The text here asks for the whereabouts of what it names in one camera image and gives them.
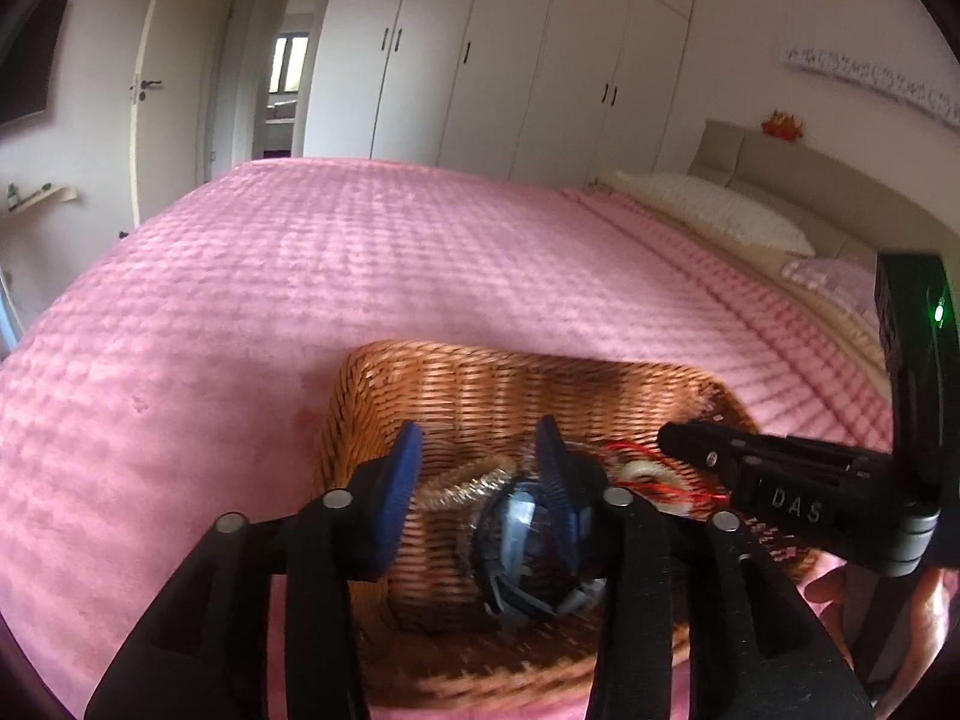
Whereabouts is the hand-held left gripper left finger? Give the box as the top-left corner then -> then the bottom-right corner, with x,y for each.
84,420 -> 425,720

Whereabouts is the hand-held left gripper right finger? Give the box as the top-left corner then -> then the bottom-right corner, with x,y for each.
533,415 -> 875,720

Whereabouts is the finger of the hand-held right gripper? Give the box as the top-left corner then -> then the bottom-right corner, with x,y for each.
656,419 -> 897,494

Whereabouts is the amber bead bracelet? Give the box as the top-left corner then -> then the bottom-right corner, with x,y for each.
410,460 -> 520,515

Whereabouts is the cream ring red string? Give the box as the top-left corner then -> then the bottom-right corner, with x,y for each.
600,440 -> 733,520

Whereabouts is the black wrist watch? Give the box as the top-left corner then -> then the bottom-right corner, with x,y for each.
465,457 -> 610,628

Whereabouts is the woven wicker basket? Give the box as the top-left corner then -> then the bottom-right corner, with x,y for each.
313,339 -> 820,715

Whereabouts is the person's right hand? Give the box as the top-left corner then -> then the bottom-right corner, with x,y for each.
805,567 -> 950,720

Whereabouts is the beige duvet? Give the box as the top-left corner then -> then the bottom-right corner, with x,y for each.
585,178 -> 887,380

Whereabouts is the pink patterned pillow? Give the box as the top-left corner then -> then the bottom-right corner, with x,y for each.
780,254 -> 883,310

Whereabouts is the white dotted pillow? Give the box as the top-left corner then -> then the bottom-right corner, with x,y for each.
595,168 -> 818,258

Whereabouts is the pink plush blanket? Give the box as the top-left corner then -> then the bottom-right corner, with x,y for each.
0,157 -> 901,720

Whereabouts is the beige padded headboard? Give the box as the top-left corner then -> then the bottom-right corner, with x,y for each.
688,118 -> 960,295

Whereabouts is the orange plush toy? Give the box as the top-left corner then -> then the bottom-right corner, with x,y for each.
760,110 -> 808,143

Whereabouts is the white room door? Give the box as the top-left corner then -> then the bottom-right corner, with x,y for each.
128,0 -> 235,231

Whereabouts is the white wardrobe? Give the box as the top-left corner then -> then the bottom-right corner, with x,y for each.
301,0 -> 699,193

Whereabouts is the hallway window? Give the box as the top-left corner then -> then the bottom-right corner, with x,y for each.
265,33 -> 311,95

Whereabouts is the white ornate wall shelf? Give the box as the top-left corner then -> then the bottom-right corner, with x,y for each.
785,46 -> 960,129

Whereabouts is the small wooden wall shelf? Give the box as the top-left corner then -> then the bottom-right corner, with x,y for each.
0,181 -> 79,218

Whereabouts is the black wall television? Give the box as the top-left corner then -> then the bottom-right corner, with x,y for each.
0,0 -> 74,129

